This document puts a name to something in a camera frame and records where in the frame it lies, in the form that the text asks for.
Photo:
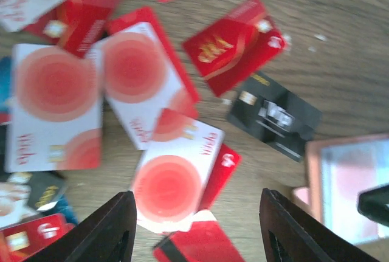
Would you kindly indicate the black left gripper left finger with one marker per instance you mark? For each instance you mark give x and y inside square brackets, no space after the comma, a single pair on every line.
[108,234]

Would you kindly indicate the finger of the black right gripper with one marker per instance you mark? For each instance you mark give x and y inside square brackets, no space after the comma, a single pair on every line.
[373,204]

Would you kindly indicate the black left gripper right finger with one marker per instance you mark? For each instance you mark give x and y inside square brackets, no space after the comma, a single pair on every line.
[290,234]

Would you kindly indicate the black card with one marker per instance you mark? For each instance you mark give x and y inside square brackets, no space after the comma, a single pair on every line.
[269,112]

